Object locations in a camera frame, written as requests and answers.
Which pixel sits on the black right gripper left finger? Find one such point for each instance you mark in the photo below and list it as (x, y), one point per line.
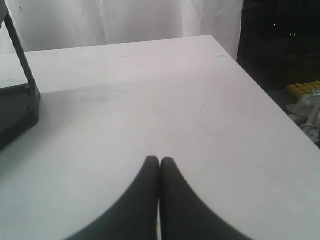
(134, 215)

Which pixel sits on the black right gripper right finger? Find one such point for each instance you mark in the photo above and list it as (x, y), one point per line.
(183, 215)

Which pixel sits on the grey white debris pile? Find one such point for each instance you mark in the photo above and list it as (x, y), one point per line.
(306, 114)

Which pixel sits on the black two-tier metal rack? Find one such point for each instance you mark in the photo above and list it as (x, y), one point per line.
(19, 104)

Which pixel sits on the yellow knobbly object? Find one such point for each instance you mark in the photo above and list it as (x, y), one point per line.
(299, 89)

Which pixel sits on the white backdrop curtain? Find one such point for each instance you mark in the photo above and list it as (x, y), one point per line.
(58, 24)

